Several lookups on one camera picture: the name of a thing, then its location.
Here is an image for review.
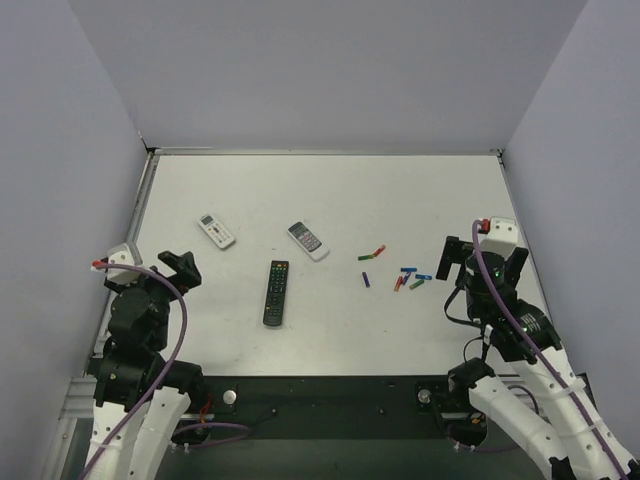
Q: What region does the aluminium frame rail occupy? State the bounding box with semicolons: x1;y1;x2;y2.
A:
59;376;97;420

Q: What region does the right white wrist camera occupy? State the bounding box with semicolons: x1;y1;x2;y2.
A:
479;216;519;259

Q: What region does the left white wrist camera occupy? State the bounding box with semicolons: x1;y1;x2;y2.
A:
91;242;143;271

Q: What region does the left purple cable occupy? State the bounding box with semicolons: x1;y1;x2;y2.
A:
74;264;251;480

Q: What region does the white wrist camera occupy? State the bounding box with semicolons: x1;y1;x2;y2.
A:
91;242;143;271
479;216;519;259

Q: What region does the white remote green screen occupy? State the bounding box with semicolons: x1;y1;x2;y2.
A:
197;214;236;250

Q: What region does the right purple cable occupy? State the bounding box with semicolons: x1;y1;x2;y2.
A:
471;219;631;480

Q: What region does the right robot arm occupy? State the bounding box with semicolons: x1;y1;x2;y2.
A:
436;236;639;479

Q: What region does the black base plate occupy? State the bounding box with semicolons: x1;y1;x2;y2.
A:
164;374;511;441

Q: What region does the white grey AC remote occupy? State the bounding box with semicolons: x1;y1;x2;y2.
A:
287;222;330;262

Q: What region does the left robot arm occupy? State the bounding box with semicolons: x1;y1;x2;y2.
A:
80;243;206;479

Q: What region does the purple cable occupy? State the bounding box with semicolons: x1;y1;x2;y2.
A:
471;219;631;480
74;264;251;480

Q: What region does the green yellow battery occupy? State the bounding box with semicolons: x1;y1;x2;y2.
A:
409;279;425;290

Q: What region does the black TV remote control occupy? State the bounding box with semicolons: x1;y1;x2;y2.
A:
262;260;289;328

